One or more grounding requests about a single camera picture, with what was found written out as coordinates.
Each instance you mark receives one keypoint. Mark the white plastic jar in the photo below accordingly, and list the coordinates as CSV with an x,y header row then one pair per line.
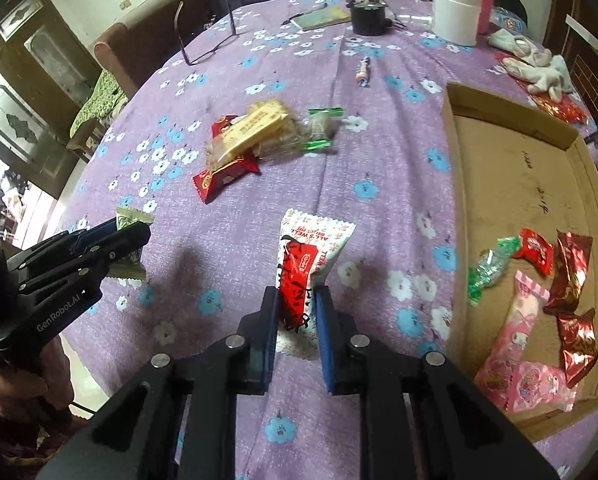
x,y
454,12

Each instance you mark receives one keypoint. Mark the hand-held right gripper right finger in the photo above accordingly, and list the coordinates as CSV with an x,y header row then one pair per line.
x,y
325,340

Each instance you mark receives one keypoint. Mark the small red candy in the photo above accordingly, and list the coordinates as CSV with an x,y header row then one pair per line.
x,y
535,250

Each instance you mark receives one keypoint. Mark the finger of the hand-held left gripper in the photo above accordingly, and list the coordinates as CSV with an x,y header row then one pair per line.
x,y
99,232
129,240

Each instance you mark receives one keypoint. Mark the green white snack packet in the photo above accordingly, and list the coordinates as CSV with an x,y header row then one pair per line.
x,y
129,271

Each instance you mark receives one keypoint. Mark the small notebook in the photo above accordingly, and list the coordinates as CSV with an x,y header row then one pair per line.
x,y
319,17

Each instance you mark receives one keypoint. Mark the cardboard tray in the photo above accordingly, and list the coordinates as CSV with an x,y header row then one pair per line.
x,y
504,185

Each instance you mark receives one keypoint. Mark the pink striped candy packet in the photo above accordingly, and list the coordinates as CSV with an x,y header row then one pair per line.
x,y
521,320

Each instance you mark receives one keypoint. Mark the red printed envelope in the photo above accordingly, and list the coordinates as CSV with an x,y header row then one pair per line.
x,y
561,107

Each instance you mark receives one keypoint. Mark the person's left hand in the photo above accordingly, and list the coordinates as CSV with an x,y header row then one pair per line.
x,y
14,392

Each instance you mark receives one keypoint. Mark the eyeglasses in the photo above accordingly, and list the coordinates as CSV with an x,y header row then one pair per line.
x,y
199,60

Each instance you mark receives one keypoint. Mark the brown chair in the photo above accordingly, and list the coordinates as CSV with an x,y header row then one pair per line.
x,y
139,35

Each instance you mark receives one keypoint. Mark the purple floral tablecloth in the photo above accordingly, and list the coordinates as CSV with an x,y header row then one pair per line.
x,y
229,285

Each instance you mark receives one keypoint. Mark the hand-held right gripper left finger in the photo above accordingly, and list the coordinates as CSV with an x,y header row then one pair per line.
x,y
268,335

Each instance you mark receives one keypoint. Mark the pink red snack packet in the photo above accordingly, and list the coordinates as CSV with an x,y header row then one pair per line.
x,y
534,385

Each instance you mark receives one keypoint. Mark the small black device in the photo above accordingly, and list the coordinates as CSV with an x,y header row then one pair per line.
x,y
371,17

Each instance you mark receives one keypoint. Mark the clear candy with green ends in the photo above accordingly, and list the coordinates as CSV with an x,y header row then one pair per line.
x,y
319,127

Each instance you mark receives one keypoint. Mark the red packet with gold label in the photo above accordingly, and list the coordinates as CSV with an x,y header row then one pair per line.
x,y
224,177

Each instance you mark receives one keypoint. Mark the dark red foil packet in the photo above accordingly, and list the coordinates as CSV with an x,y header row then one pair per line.
x,y
579,340
571,270

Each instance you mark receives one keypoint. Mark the white red snack packet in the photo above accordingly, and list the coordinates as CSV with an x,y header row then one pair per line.
x,y
304,260

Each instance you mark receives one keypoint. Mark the wooden cabinet with glass doors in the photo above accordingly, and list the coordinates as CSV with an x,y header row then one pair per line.
x,y
29,85

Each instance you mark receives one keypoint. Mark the small candy stick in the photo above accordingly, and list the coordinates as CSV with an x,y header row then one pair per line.
x,y
363,71

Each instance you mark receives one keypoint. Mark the green floral cushion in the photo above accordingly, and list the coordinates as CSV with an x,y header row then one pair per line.
x,y
96,102

